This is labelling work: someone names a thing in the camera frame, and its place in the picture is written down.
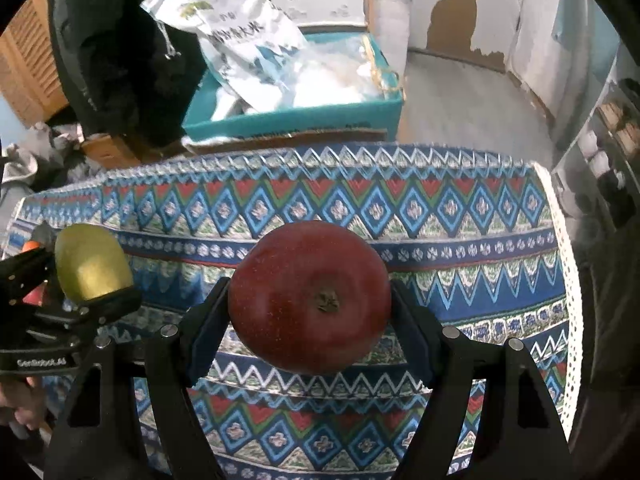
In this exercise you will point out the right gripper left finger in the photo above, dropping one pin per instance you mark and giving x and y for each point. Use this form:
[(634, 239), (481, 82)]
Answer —
[(98, 433)]

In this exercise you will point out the yellow pear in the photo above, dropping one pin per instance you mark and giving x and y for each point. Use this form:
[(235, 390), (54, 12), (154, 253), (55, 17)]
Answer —
[(90, 263)]

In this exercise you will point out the dark red apple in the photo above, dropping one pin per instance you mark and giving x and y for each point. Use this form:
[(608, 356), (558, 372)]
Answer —
[(39, 296)]

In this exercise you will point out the large orange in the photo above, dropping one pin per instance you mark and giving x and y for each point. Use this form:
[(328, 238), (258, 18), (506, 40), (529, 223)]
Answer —
[(31, 245)]

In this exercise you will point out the person's left hand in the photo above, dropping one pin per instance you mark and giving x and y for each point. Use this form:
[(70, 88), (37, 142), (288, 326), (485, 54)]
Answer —
[(22, 400)]

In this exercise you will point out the pile of grey clothes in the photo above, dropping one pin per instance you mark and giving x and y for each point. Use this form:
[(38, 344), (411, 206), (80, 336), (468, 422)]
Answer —
[(45, 158)]

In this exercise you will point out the patterned blue tablecloth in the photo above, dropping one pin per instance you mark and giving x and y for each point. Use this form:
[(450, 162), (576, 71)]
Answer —
[(476, 374)]

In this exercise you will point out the black hanging coat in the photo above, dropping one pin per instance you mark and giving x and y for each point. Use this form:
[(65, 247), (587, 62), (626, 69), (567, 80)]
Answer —
[(121, 73)]

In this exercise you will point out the shoe rack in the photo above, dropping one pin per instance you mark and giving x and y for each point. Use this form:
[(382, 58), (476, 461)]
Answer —
[(596, 179)]

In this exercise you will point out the white rice bag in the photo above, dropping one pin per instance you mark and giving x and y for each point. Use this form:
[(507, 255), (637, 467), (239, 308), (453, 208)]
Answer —
[(247, 44)]

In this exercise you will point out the teal storage box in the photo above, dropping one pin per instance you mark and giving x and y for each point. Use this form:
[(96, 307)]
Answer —
[(215, 111)]

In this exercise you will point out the clear plastic bag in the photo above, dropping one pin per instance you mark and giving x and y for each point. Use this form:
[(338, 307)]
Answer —
[(339, 72)]

